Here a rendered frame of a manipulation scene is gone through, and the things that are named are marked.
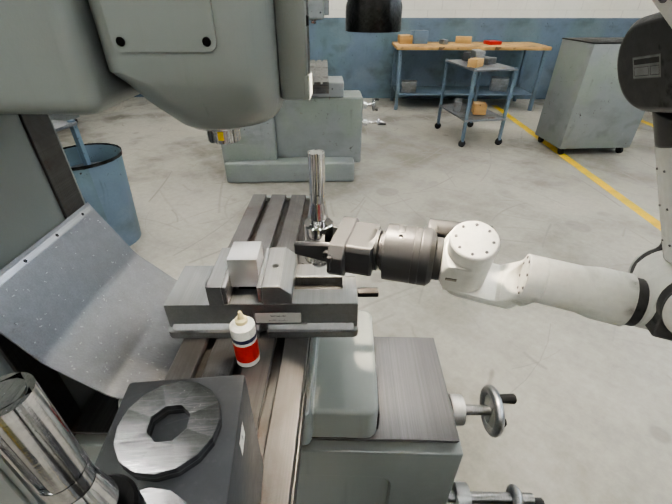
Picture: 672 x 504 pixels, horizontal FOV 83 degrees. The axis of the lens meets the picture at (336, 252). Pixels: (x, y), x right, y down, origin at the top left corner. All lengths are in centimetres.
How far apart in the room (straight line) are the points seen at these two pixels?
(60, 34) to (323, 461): 79
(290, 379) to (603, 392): 170
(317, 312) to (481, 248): 31
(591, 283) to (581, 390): 154
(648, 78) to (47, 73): 64
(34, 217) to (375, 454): 77
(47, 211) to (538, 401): 185
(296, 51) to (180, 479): 47
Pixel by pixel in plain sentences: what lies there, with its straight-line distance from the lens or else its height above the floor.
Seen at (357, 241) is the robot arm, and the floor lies 115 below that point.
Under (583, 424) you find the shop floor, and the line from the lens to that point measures 199.
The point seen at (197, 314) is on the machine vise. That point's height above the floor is 98.
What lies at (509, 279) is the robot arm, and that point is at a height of 110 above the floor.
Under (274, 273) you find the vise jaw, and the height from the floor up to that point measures 104.
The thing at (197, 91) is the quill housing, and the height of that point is 136.
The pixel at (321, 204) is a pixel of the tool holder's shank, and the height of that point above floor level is 120.
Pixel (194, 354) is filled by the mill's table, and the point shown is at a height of 93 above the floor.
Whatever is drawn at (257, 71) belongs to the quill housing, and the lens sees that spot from 49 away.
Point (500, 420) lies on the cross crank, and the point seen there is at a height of 67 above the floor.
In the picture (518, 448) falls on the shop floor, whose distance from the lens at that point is 180.
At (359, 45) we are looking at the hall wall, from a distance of 707.
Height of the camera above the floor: 145
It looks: 34 degrees down
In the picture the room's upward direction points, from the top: straight up
